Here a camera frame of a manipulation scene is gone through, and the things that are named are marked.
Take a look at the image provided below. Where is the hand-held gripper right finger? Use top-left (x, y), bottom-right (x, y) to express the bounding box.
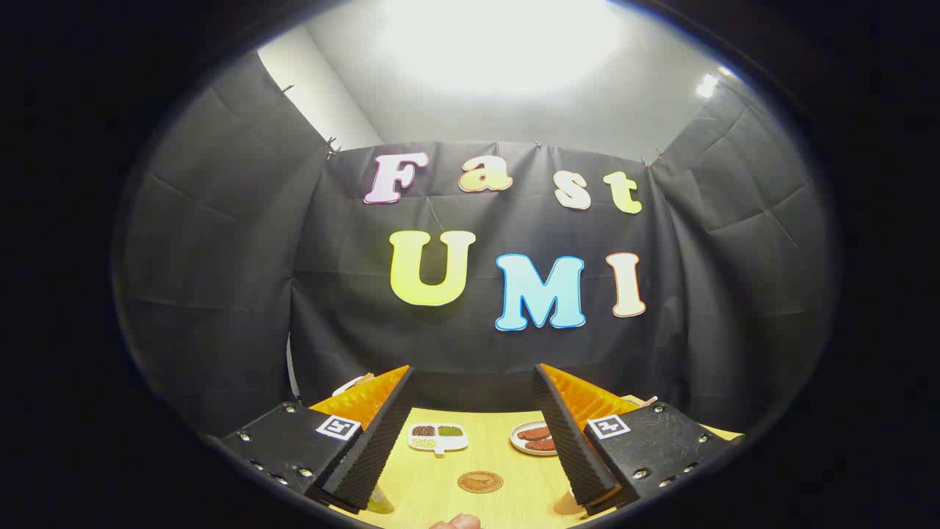
top-left (532, 363), bottom-right (744, 515)

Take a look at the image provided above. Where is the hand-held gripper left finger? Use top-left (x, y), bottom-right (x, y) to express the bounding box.
top-left (219, 365), bottom-right (416, 514)

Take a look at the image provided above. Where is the round brown coaster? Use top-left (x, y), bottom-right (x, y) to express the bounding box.
top-left (457, 470), bottom-right (505, 494)

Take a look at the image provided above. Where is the white round plate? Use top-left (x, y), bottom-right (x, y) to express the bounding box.
top-left (510, 420), bottom-right (560, 457)

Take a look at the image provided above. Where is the white toaster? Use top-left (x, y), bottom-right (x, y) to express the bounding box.
top-left (333, 374), bottom-right (375, 398)

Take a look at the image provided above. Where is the white divided dish with beans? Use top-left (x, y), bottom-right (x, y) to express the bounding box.
top-left (408, 422), bottom-right (469, 457)

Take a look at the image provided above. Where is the wooden table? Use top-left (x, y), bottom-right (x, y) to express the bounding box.
top-left (308, 397), bottom-right (742, 529)

